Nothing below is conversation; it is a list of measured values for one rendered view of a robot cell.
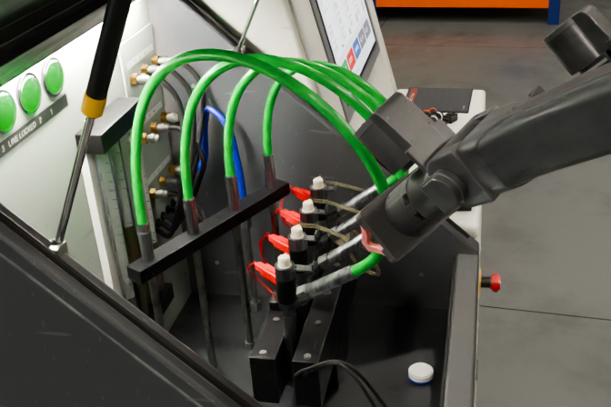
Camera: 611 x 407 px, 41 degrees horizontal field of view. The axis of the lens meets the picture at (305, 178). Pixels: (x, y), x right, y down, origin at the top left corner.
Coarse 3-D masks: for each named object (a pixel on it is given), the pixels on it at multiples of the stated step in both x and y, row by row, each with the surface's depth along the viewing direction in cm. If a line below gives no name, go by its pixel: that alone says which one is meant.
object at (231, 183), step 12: (300, 60) 114; (252, 72) 116; (324, 72) 114; (336, 72) 114; (240, 84) 118; (348, 84) 114; (240, 96) 119; (360, 96) 115; (228, 108) 120; (372, 108) 115; (228, 120) 121; (228, 132) 122; (228, 144) 122; (228, 156) 123; (228, 168) 124; (228, 180) 125; (228, 192) 126; (228, 204) 127; (336, 228) 125; (348, 228) 124; (336, 240) 126
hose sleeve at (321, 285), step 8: (352, 264) 99; (336, 272) 99; (344, 272) 98; (320, 280) 101; (328, 280) 100; (336, 280) 99; (344, 280) 99; (352, 280) 99; (312, 288) 102; (320, 288) 101; (328, 288) 101; (312, 296) 103
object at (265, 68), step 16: (208, 48) 95; (176, 64) 97; (240, 64) 93; (256, 64) 92; (160, 80) 100; (288, 80) 91; (144, 96) 102; (304, 96) 90; (144, 112) 104; (320, 112) 90; (336, 112) 90; (336, 128) 90; (352, 128) 90; (352, 144) 90; (368, 160) 90; (384, 176) 91; (144, 208) 112; (144, 224) 113; (368, 256) 96; (352, 272) 98
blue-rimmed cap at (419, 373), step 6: (414, 366) 130; (420, 366) 130; (426, 366) 130; (408, 372) 130; (414, 372) 129; (420, 372) 128; (426, 372) 128; (432, 372) 129; (414, 378) 128; (420, 378) 128; (426, 378) 128; (432, 378) 129; (420, 384) 128
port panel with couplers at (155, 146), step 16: (144, 32) 130; (128, 48) 125; (144, 48) 130; (128, 64) 125; (144, 64) 130; (160, 64) 133; (128, 80) 125; (144, 80) 125; (128, 96) 125; (160, 96) 137; (160, 112) 138; (144, 128) 131; (160, 128) 133; (144, 144) 131; (160, 144) 138; (144, 160) 132; (160, 160) 138; (160, 176) 138; (160, 192) 134; (160, 208) 139
